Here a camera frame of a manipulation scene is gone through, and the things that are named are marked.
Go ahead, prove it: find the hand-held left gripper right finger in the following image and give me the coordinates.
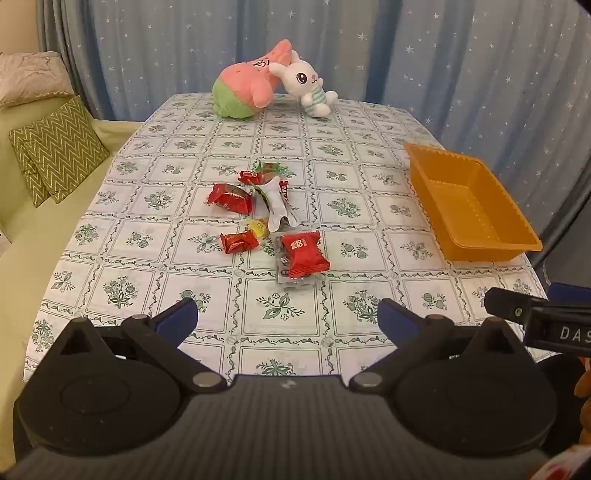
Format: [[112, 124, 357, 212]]
[[348, 298, 539, 393]]

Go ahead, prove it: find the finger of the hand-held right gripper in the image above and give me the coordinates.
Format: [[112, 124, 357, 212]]
[[549, 282, 591, 308], [484, 287, 546, 329]]

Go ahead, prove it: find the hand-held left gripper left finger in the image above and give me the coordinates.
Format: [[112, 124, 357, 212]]
[[44, 298, 227, 393]]

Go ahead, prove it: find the red orange candy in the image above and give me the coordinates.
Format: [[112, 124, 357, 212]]
[[219, 231, 259, 256]]

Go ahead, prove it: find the orange plastic tray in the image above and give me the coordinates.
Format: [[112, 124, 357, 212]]
[[403, 142, 543, 263]]

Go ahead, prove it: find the clear plastic snack packet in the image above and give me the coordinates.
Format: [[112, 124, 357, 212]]
[[274, 237, 315, 289]]

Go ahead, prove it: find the red square snack packet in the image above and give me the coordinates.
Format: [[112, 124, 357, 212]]
[[276, 232, 331, 280]]

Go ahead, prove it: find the large red snack packet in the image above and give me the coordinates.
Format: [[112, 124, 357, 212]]
[[206, 182, 254, 215]]

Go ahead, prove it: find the white snack pouch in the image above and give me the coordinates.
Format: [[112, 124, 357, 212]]
[[253, 175, 296, 232]]

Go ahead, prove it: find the green brown candy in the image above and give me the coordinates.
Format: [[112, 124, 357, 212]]
[[255, 161, 289, 178]]

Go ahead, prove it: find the person's right hand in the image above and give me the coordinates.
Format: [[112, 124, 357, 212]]
[[575, 367, 591, 444]]

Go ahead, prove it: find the green floral checked tablecloth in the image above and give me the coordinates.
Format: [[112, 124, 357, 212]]
[[23, 92, 550, 384]]

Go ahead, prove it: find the red white clothing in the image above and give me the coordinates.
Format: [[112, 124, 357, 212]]
[[536, 445, 591, 480]]

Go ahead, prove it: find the light green sofa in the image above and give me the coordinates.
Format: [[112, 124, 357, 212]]
[[0, 95, 144, 467]]

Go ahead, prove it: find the green zigzag cushion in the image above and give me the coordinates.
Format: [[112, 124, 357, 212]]
[[22, 96, 110, 205], [8, 126, 49, 208]]

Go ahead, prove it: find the pink green plush toy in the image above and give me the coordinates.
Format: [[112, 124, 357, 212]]
[[213, 39, 301, 121]]

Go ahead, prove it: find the white bunny plush toy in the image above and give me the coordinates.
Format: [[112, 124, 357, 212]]
[[269, 50, 339, 118]]

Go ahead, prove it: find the blue star-print curtain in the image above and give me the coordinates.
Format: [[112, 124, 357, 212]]
[[34, 0, 591, 241]]

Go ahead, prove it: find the beige patterned pillow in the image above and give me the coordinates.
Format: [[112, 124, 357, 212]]
[[0, 51, 77, 109]]

